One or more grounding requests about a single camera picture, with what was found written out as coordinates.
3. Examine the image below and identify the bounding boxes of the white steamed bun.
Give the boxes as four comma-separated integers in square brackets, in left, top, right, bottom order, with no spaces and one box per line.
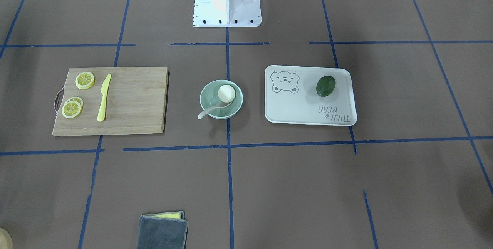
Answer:
[217,84,236,103]

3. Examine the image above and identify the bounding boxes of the beige ceramic spoon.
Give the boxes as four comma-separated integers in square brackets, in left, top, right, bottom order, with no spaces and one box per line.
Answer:
[197,101,232,120]

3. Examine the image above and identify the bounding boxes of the light green bowl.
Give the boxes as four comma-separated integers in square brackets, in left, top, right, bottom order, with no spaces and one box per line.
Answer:
[200,80,243,119]

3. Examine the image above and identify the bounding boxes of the cream bear tray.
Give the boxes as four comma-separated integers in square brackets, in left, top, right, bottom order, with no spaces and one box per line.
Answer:
[264,65,357,126]

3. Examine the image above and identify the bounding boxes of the green avocado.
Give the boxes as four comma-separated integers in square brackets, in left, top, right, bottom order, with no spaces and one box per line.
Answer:
[315,76,336,97]

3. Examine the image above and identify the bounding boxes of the bamboo cutting board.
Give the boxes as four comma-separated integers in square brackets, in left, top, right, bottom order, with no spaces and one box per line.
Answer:
[52,67,169,136]

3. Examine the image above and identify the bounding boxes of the yellow sponge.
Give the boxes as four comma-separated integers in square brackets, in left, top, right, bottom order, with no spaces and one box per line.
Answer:
[147,211,184,219]

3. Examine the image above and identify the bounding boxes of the yellow plastic knife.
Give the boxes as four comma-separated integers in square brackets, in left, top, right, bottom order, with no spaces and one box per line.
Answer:
[97,74,112,122]

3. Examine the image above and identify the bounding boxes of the grey folded cloth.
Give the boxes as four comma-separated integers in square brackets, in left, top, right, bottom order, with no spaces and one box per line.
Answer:
[137,215,188,249]

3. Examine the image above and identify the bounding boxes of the lemon slice single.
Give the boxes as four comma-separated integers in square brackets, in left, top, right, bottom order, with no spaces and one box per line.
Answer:
[75,71,95,90]

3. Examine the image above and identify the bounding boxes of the lemon slice bottom stacked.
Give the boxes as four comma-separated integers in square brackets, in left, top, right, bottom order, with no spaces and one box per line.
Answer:
[64,96,84,107]

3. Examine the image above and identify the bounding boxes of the lemon slice stacked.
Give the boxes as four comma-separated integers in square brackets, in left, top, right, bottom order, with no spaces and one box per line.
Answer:
[62,100,82,119]
[64,96,84,107]

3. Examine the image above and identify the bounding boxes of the lemon slice top stacked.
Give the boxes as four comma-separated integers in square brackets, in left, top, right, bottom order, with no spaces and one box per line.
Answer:
[62,100,82,119]

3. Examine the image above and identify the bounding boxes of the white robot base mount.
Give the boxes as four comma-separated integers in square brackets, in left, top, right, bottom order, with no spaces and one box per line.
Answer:
[193,0,262,28]

